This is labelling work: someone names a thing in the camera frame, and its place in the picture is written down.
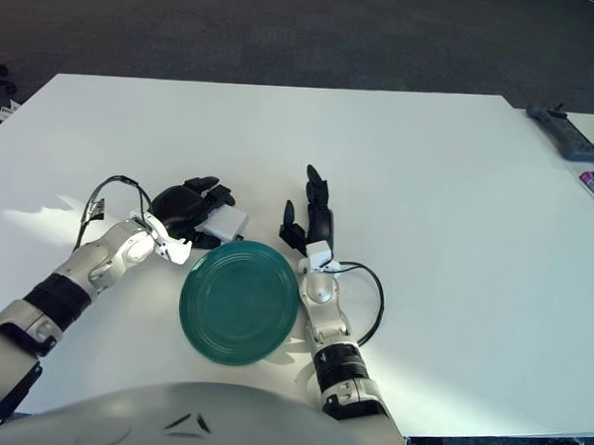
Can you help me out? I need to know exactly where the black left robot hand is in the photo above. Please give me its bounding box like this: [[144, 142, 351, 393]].
[[148, 173, 239, 251]]

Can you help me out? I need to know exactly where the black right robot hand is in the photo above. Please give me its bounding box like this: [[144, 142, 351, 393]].
[[278, 163, 339, 259]]

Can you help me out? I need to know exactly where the white charger block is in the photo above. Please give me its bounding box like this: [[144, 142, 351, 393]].
[[195, 202, 251, 244]]

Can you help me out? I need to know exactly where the green round plate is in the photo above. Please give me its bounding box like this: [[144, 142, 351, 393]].
[[175, 236, 304, 371]]

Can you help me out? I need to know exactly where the grey robot torso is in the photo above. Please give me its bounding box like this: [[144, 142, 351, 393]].
[[0, 370, 399, 445]]

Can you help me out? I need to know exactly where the dark grey power strip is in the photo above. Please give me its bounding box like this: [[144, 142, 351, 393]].
[[522, 100, 594, 163]]

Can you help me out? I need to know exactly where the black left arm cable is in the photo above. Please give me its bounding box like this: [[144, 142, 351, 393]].
[[74, 173, 156, 256]]

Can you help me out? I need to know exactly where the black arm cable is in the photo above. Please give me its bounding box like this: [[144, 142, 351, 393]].
[[74, 173, 156, 256], [327, 260, 387, 347]]

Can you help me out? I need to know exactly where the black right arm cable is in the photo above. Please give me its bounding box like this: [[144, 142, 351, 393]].
[[327, 260, 387, 347]]

